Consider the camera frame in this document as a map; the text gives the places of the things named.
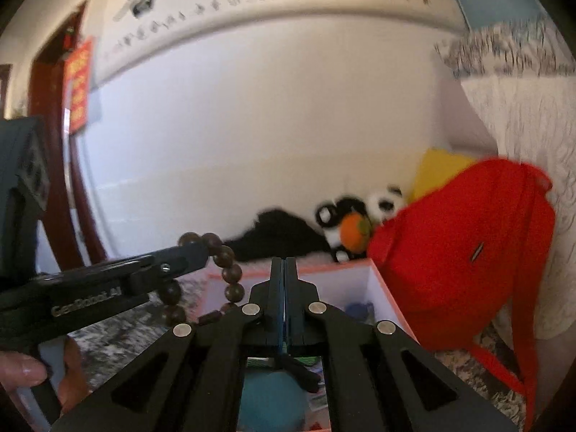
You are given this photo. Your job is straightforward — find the calligraphy wall scroll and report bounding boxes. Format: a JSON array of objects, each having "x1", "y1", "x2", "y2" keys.
[{"x1": 92, "y1": 0, "x2": 469, "y2": 86}]

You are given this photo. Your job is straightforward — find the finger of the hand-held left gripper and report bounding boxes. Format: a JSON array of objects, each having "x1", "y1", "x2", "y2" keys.
[{"x1": 126, "y1": 242, "x2": 212, "y2": 294}]

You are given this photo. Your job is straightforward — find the small blue item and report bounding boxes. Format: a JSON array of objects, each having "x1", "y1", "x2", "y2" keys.
[{"x1": 344, "y1": 301, "x2": 374, "y2": 325}]

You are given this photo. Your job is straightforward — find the brown bead bracelet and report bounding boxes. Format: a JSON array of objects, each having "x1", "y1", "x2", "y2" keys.
[{"x1": 159, "y1": 231, "x2": 246, "y2": 327}]

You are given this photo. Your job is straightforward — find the blue ball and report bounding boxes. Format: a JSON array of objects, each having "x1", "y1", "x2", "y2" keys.
[{"x1": 238, "y1": 371, "x2": 307, "y2": 432}]

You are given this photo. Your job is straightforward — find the person's left hand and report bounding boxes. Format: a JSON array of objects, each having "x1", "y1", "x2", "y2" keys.
[{"x1": 0, "y1": 337, "x2": 93, "y2": 417}]

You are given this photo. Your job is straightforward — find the blue cloth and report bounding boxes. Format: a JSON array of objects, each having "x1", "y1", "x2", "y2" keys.
[{"x1": 454, "y1": 0, "x2": 547, "y2": 32}]

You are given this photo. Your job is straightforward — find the red wall poster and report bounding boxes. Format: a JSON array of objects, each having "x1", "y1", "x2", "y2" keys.
[{"x1": 63, "y1": 36, "x2": 95, "y2": 135}]

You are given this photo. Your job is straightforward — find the orange plush fruit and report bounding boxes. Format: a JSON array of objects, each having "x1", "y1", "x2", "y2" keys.
[{"x1": 339, "y1": 213, "x2": 372, "y2": 248}]

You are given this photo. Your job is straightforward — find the patterned white curtain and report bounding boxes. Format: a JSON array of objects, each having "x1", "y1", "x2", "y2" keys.
[{"x1": 434, "y1": 18, "x2": 576, "y2": 338}]

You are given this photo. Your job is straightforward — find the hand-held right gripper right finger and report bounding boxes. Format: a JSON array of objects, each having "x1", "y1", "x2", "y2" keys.
[{"x1": 284, "y1": 256, "x2": 518, "y2": 432}]

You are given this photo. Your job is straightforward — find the yellow pillow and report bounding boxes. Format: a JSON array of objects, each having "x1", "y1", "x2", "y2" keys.
[{"x1": 407, "y1": 148, "x2": 478, "y2": 203}]

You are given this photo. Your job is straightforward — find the red backpack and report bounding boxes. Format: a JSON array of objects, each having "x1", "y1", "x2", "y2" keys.
[{"x1": 366, "y1": 157, "x2": 556, "y2": 424}]

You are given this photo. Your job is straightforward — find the mottled grey blanket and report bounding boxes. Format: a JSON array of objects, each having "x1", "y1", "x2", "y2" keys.
[{"x1": 67, "y1": 274, "x2": 541, "y2": 432}]

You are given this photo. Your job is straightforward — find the black cloth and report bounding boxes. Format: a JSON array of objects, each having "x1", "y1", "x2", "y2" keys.
[{"x1": 222, "y1": 208, "x2": 331, "y2": 262}]

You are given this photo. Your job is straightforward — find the pink cardboard box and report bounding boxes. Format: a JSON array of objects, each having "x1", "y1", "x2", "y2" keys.
[{"x1": 193, "y1": 258, "x2": 419, "y2": 432}]

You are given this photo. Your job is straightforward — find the red-brown door frame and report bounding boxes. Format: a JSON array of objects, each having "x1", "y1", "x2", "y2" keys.
[{"x1": 27, "y1": 2, "x2": 109, "y2": 275}]

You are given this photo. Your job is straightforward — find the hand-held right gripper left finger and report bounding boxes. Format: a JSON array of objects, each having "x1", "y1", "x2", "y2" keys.
[{"x1": 51, "y1": 256, "x2": 285, "y2": 432}]

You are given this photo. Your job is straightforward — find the panda plush toy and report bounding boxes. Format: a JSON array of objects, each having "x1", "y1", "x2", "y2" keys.
[{"x1": 315, "y1": 186, "x2": 406, "y2": 264}]

